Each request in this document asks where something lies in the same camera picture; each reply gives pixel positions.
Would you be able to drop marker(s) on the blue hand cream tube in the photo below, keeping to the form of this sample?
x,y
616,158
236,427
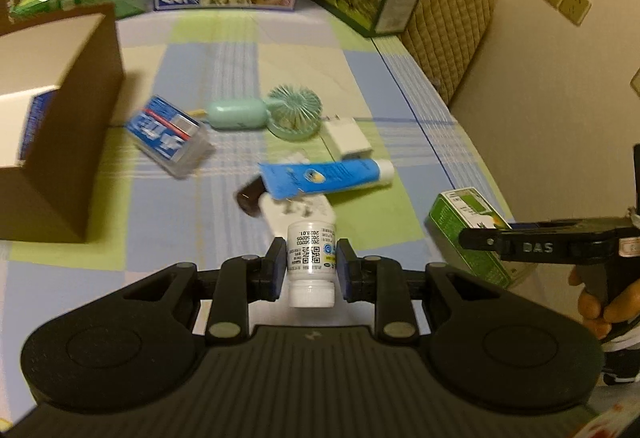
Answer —
x,y
325,175

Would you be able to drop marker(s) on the small white labelled bottle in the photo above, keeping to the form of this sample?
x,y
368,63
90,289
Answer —
x,y
310,258

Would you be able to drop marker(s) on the checked bed sheet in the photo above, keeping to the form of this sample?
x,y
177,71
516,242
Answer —
x,y
225,67

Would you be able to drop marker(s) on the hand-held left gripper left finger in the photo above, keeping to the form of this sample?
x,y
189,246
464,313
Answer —
x,y
276,269

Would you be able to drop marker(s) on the blue and clear plastic box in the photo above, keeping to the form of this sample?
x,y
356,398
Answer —
x,y
165,132

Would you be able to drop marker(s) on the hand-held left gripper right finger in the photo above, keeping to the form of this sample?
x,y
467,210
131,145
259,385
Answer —
x,y
345,270

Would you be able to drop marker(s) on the person's right hand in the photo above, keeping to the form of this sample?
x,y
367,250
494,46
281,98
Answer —
x,y
625,308

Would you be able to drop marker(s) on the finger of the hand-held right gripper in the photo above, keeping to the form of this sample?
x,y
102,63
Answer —
x,y
480,238

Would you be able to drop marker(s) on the small dark brown object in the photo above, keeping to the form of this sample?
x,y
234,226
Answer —
x,y
250,198

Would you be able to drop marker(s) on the mint handheld fan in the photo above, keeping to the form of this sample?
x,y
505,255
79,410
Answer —
x,y
235,114

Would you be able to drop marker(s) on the small green box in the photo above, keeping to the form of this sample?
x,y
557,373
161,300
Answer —
x,y
460,210

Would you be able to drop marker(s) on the white plug adapter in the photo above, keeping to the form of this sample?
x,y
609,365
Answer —
x,y
295,214

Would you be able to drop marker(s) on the dark blue printed packet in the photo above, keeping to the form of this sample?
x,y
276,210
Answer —
x,y
37,117

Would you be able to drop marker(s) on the white charger block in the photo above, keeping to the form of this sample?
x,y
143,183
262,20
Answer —
x,y
347,137

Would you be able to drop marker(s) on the brown cardboard box white inside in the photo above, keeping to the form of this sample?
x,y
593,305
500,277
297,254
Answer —
x,y
85,142

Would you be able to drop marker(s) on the beige quilted cover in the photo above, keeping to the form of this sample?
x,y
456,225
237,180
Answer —
x,y
450,17

